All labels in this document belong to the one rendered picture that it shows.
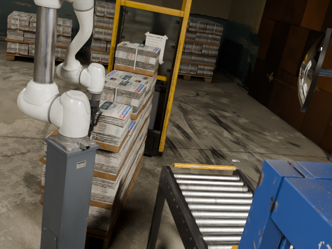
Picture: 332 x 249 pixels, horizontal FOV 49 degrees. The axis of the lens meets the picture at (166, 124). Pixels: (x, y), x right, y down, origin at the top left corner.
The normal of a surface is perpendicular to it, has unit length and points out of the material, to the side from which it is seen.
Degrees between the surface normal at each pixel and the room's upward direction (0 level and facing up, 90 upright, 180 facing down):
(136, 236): 0
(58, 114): 84
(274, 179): 90
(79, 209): 90
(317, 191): 0
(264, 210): 90
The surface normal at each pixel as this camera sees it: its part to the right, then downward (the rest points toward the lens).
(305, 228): -0.96, -0.08
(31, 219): 0.18, -0.92
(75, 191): 0.74, 0.36
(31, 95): -0.32, 0.22
